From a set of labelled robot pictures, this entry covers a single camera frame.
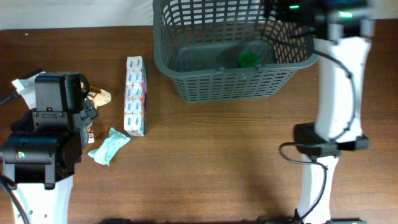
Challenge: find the beige brown snack bag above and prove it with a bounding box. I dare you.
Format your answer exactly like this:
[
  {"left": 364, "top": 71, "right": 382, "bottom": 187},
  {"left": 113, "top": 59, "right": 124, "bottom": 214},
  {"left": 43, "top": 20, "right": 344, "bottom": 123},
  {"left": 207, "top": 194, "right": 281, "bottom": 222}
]
[{"left": 81, "top": 86, "right": 111, "bottom": 148}]

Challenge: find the grey plastic shopping basket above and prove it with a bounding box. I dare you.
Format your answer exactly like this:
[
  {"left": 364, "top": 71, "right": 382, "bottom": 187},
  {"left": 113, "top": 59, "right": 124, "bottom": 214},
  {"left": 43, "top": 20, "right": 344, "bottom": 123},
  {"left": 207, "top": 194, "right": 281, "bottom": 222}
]
[{"left": 152, "top": 0, "right": 318, "bottom": 103}]

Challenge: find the green lid glass jar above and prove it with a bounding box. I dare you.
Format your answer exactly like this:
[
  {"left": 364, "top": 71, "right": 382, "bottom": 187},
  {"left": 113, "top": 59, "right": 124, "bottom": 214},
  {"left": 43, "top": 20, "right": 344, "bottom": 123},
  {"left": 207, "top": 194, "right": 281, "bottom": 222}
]
[{"left": 238, "top": 51, "right": 259, "bottom": 68}]

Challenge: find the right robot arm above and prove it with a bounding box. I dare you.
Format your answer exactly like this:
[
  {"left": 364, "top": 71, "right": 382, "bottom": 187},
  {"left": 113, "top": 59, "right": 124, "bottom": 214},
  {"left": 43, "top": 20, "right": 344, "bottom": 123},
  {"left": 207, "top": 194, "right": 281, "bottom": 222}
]
[{"left": 270, "top": 1, "right": 375, "bottom": 223}]

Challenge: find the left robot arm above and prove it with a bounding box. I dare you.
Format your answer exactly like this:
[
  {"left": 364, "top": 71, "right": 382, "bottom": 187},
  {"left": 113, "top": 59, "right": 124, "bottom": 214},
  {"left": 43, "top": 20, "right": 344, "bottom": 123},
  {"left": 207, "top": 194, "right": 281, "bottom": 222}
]
[{"left": 1, "top": 72, "right": 98, "bottom": 223}]

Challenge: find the tissue pack multipack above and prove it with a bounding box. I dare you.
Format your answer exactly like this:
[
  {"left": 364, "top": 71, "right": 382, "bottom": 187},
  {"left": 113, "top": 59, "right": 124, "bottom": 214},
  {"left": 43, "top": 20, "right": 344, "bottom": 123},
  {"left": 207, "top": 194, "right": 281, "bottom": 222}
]
[{"left": 124, "top": 56, "right": 147, "bottom": 136}]

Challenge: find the mint green wrapped packet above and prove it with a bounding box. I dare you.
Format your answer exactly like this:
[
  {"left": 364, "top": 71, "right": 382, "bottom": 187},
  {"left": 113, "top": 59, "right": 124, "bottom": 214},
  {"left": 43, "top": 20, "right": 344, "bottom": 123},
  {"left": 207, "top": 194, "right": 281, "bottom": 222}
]
[{"left": 88, "top": 128, "right": 131, "bottom": 166}]

